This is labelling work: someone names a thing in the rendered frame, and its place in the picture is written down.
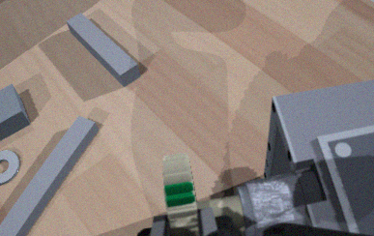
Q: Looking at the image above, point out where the grey flat washer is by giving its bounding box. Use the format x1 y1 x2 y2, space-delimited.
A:
0 150 19 185

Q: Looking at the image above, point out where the grey camshaft with large toothed gear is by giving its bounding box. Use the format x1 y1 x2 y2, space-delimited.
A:
162 153 255 236

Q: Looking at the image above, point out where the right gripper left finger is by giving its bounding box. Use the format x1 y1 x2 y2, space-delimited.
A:
137 215 172 236

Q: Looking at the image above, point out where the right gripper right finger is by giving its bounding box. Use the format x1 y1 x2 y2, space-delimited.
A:
197 207 371 236

